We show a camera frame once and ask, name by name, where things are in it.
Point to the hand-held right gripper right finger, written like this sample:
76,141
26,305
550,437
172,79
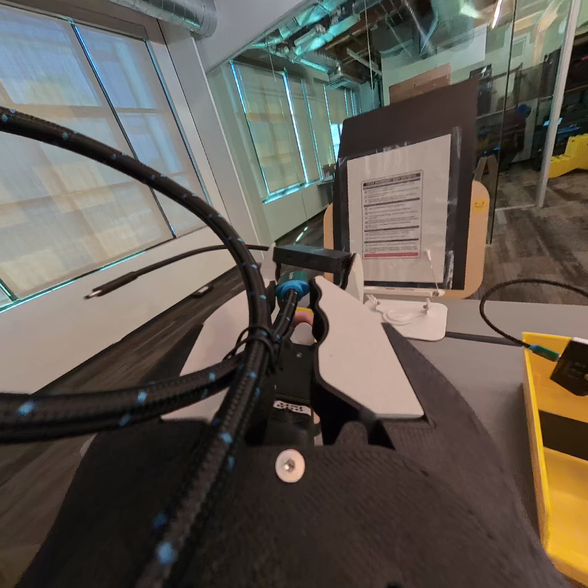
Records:
363,363

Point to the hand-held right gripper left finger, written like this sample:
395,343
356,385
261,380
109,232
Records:
216,340

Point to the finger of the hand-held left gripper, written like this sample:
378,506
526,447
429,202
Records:
354,275
266,273

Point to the black USB-C adapter dongle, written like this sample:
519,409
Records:
307,259

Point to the yellow divided plastic bin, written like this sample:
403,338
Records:
565,482

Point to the black floor outlet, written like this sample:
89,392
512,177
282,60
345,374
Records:
202,291

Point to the white stand base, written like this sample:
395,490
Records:
427,321

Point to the instruction sheet on stand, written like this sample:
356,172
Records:
477,257

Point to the instruction sheet in clear sleeve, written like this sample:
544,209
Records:
395,156

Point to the yellow smiley sticker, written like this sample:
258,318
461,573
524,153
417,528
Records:
480,205

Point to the large window with blinds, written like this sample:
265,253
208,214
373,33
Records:
69,160
275,128

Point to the black backing sheet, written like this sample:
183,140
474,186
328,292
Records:
404,124

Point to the black bin divider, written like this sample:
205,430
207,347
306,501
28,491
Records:
565,432

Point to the yellow step stool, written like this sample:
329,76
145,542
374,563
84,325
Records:
569,158

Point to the silver ceiling duct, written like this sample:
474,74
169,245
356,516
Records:
174,13

